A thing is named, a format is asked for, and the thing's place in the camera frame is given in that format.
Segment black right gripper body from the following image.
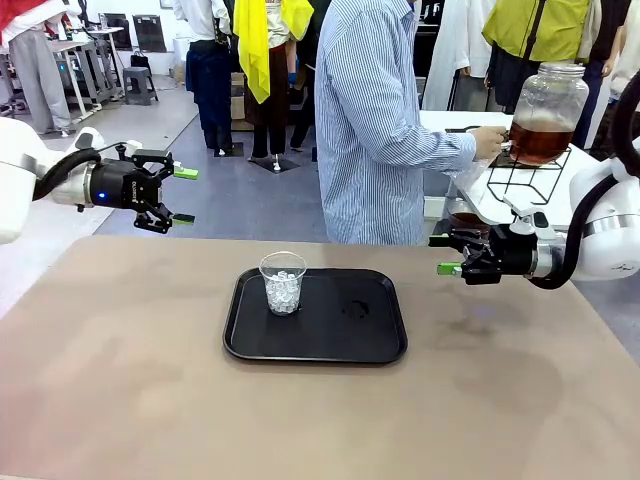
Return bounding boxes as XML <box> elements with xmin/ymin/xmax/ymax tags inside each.
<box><xmin>487</xmin><ymin>223</ymin><xmax>540</xmax><ymax>286</ymax></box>

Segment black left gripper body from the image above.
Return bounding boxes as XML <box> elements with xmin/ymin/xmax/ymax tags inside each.
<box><xmin>91</xmin><ymin>155</ymin><xmax>162</xmax><ymax>211</ymax></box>

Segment tall clear plastic cup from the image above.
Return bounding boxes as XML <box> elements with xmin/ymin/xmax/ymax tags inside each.
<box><xmin>447</xmin><ymin>198</ymin><xmax>496</xmax><ymax>237</ymax></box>

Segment short clear plastic cup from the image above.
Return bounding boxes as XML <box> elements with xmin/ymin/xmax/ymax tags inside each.
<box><xmin>258</xmin><ymin>251</ymin><xmax>308</xmax><ymax>317</ymax></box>

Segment glass beverage dispenser jar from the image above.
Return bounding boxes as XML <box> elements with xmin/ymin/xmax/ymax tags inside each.
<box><xmin>507</xmin><ymin>62</ymin><xmax>591</xmax><ymax>167</ymax></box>

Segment person's right forearm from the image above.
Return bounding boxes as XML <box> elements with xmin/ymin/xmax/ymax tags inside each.
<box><xmin>372</xmin><ymin>119</ymin><xmax>479</xmax><ymax>169</ymax></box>

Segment person's right hand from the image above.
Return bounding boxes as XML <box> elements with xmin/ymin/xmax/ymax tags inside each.
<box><xmin>471</xmin><ymin>124</ymin><xmax>509</xmax><ymax>161</ymax></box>

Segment white side table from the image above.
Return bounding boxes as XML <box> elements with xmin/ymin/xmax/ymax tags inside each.
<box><xmin>418</xmin><ymin>109</ymin><xmax>619</xmax><ymax>239</ymax></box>

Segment grey plastic stool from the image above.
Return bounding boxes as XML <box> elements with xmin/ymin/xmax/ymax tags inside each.
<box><xmin>122</xmin><ymin>66</ymin><xmax>160</xmax><ymax>107</ymax></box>

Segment mannequin white shirt dark trousers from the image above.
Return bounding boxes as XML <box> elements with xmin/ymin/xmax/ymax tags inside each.
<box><xmin>173</xmin><ymin>0</ymin><xmax>236</xmax><ymax>157</ymax></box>

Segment brown cardboard box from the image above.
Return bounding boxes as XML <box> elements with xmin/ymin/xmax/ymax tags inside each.
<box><xmin>229</xmin><ymin>72</ymin><xmax>254</xmax><ymax>132</ymax></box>

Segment mannequin in brown skirt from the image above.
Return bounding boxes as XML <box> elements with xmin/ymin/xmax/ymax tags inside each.
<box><xmin>243</xmin><ymin>0</ymin><xmax>301</xmax><ymax>174</ymax></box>

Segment person in striped blue shirt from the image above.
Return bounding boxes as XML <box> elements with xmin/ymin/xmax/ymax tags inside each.
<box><xmin>313</xmin><ymin>0</ymin><xmax>431</xmax><ymax>246</ymax></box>

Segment black monitor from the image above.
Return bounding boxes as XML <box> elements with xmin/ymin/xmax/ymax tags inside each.
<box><xmin>133</xmin><ymin>14</ymin><xmax>167</xmax><ymax>54</ymax></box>

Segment mannequin red top grey trousers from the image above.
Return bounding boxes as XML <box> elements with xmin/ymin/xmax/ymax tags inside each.
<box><xmin>0</xmin><ymin>0</ymin><xmax>72</xmax><ymax>135</ymax></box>

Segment yellow scarf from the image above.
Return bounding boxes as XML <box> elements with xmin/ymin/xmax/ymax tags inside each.
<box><xmin>232</xmin><ymin>0</ymin><xmax>316</xmax><ymax>106</ymax></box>

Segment grey workbench desk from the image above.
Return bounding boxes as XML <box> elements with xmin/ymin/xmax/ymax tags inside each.
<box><xmin>47</xmin><ymin>27</ymin><xmax>126</xmax><ymax>121</ymax></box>

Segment large black serving tray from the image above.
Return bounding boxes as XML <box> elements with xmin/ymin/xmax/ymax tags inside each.
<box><xmin>222</xmin><ymin>266</ymin><xmax>408</xmax><ymax>365</ymax></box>

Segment white coat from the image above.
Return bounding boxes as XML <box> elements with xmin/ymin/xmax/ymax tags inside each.
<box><xmin>428</xmin><ymin>0</ymin><xmax>494</xmax><ymax>111</ymax></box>

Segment mannequin in lime green jacket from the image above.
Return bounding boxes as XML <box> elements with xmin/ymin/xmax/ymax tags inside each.
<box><xmin>482</xmin><ymin>0</ymin><xmax>594</xmax><ymax>116</ymax></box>

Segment mannequin beige top camouflage trousers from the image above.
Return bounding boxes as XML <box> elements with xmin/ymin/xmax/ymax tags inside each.
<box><xmin>604</xmin><ymin>9</ymin><xmax>640</xmax><ymax>109</ymax></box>

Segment mannequin in black clothes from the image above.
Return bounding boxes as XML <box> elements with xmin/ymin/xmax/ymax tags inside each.
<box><xmin>574</xmin><ymin>0</ymin><xmax>626</xmax><ymax>151</ymax></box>

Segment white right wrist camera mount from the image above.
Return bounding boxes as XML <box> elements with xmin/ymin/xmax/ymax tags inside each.
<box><xmin>502</xmin><ymin>195</ymin><xmax>557</xmax><ymax>244</ymax></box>

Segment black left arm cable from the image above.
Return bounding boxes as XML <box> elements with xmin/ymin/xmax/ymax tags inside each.
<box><xmin>32</xmin><ymin>142</ymin><xmax>126</xmax><ymax>202</ymax></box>

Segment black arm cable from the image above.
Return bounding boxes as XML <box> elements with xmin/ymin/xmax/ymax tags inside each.
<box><xmin>32</xmin><ymin>142</ymin><xmax>126</xmax><ymax>202</ymax></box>
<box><xmin>527</xmin><ymin>69</ymin><xmax>640</xmax><ymax>291</ymax></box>

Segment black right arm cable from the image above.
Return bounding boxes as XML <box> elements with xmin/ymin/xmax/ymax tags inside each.
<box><xmin>527</xmin><ymin>69</ymin><xmax>640</xmax><ymax>291</ymax></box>

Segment black wire dispenser stand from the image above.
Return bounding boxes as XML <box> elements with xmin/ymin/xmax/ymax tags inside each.
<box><xmin>487</xmin><ymin>147</ymin><xmax>572</xmax><ymax>207</ymax></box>

